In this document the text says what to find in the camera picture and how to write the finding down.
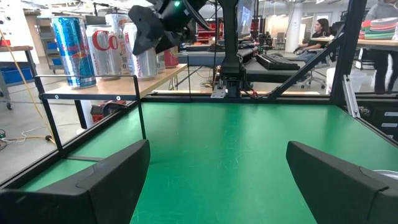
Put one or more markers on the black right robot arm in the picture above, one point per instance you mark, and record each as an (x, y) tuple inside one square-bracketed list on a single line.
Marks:
[(231, 40)]

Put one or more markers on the black keyboard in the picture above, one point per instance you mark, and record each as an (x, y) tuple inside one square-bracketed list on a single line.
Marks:
[(276, 62)]

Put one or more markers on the black computer monitor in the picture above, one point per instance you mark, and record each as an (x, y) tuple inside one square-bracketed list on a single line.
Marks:
[(245, 17)]

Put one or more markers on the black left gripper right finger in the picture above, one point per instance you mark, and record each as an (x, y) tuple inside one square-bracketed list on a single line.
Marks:
[(342, 199)]

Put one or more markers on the blue silver Red Bull can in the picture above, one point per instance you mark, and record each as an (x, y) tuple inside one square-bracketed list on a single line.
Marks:
[(74, 53)]

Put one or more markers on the blue storage bin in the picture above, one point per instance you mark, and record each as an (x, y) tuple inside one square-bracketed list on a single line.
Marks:
[(15, 74)]

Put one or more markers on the wooden shelf with black frame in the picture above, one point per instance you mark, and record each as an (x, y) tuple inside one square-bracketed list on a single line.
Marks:
[(149, 79)]

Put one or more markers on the pink white Spindrift can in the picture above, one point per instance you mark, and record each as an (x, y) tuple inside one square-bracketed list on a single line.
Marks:
[(171, 57)]

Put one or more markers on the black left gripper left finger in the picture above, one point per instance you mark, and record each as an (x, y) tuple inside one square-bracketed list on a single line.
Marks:
[(77, 202)]

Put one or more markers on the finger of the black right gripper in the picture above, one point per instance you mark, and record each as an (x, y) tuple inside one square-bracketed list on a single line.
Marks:
[(166, 42)]

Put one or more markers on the stack of colourful discs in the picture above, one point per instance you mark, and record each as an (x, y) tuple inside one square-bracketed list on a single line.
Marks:
[(379, 29)]

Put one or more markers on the green table mat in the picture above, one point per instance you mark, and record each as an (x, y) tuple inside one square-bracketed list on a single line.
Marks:
[(217, 155)]

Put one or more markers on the gray office chair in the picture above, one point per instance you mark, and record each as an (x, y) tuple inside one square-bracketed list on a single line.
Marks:
[(315, 76)]

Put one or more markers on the red black tool box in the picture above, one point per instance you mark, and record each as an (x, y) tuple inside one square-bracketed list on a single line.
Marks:
[(104, 110)]

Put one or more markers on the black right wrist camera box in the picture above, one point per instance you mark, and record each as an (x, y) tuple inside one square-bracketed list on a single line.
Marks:
[(146, 28)]

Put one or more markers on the silver Diet Coke can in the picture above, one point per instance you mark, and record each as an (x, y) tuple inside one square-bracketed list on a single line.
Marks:
[(102, 53), (144, 63)]

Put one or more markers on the black metal table frame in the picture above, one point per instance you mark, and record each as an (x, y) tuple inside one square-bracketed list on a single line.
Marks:
[(349, 46)]

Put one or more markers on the gray desk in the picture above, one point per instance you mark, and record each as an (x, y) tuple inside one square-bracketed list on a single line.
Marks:
[(267, 74), (199, 57)]

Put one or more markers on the person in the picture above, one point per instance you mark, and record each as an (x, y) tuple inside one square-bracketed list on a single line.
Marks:
[(382, 46), (314, 40)]

